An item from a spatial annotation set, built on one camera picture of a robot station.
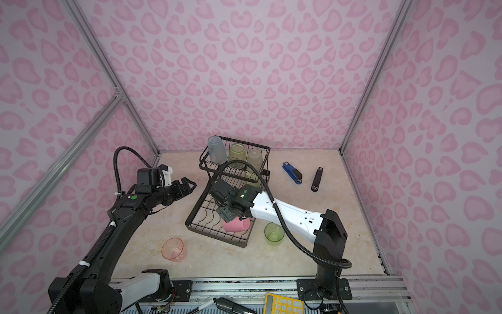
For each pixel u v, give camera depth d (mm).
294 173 1063
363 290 748
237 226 816
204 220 903
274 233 859
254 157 799
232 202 554
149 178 598
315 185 1005
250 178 771
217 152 881
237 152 823
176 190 705
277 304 692
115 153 598
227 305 664
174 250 833
